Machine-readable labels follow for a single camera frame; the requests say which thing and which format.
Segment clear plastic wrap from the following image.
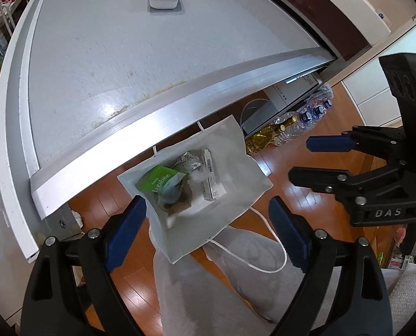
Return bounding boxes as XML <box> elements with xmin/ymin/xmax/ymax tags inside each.
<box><xmin>189</xmin><ymin>168</ymin><xmax>209</xmax><ymax>187</ymax></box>

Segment white paper bag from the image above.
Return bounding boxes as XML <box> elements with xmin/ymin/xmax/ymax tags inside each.
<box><xmin>117</xmin><ymin>114</ymin><xmax>288</xmax><ymax>274</ymax></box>

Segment gold foil wine bottle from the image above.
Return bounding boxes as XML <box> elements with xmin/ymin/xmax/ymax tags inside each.
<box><xmin>246</xmin><ymin>115</ymin><xmax>298</xmax><ymax>155</ymax></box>

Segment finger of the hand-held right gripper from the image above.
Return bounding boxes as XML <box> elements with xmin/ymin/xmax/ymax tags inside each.
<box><xmin>288</xmin><ymin>159</ymin><xmax>406</xmax><ymax>206</ymax></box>
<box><xmin>306</xmin><ymin>126</ymin><xmax>408</xmax><ymax>164</ymax></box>

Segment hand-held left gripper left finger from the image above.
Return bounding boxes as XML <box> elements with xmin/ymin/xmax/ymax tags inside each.
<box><xmin>21</xmin><ymin>194</ymin><xmax>148</xmax><ymax>336</ymax></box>

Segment white medicine box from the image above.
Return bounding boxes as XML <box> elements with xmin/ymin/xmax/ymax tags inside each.
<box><xmin>202</xmin><ymin>149</ymin><xmax>227</xmax><ymax>201</ymax></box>

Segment person's grey pants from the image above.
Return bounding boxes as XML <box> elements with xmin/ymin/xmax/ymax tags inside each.
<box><xmin>152</xmin><ymin>226</ymin><xmax>416</xmax><ymax>336</ymax></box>

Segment pack of water bottles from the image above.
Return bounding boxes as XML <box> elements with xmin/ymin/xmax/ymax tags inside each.
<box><xmin>274</xmin><ymin>86</ymin><xmax>335</xmax><ymax>146</ymax></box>

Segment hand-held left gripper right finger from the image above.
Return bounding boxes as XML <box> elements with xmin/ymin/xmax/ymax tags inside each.
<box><xmin>268</xmin><ymin>196</ymin><xmax>394</xmax><ymax>336</ymax></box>

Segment white floor appliance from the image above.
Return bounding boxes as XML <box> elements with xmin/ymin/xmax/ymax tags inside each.
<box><xmin>264</xmin><ymin>73</ymin><xmax>322</xmax><ymax>110</ymax></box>

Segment white trolley cart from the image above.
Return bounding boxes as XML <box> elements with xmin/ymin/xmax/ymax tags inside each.
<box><xmin>0</xmin><ymin>0</ymin><xmax>47</xmax><ymax>43</ymax></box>

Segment silver foil blister pack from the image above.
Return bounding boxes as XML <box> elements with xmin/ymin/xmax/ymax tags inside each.
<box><xmin>169</xmin><ymin>151</ymin><xmax>206</xmax><ymax>173</ymax></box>

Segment green snack packet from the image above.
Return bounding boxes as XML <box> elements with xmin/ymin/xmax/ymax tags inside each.
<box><xmin>135</xmin><ymin>165</ymin><xmax>195</xmax><ymax>215</ymax></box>

